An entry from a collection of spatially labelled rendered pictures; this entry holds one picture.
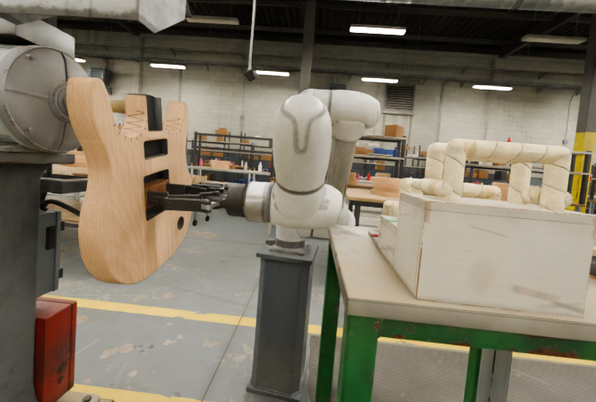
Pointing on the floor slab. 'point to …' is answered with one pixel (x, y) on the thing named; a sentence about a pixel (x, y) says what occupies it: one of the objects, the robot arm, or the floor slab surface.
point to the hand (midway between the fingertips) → (160, 193)
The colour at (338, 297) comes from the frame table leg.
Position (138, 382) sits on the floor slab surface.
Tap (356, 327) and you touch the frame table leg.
